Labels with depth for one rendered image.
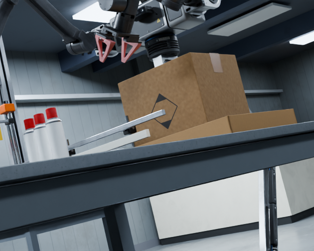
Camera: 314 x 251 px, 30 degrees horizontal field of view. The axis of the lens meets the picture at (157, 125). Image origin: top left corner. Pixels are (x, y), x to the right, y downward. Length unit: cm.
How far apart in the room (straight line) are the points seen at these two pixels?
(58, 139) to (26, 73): 651
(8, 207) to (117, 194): 20
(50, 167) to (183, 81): 91
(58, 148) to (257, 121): 73
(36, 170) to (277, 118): 68
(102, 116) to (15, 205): 820
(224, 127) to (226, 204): 711
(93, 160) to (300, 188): 738
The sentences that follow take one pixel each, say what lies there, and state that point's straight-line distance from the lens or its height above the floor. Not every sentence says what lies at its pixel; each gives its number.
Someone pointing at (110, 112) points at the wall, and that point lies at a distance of 917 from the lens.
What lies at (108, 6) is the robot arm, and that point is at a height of 129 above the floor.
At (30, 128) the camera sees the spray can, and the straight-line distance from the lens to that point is 192.
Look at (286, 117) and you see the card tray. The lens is 138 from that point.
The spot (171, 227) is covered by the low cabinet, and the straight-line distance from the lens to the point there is 895.
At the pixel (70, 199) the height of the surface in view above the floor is 77.
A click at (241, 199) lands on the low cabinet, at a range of 815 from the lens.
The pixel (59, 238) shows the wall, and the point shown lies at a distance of 800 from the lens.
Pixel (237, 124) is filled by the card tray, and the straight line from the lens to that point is 121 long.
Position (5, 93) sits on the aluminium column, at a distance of 229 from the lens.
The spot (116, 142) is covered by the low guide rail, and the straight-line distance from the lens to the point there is 155.
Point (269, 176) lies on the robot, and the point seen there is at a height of 72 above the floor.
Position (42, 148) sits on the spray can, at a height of 97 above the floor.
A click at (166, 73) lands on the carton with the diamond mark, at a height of 109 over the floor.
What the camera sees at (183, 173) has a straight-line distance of 107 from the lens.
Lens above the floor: 74
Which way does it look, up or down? 7 degrees up
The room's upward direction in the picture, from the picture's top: 14 degrees counter-clockwise
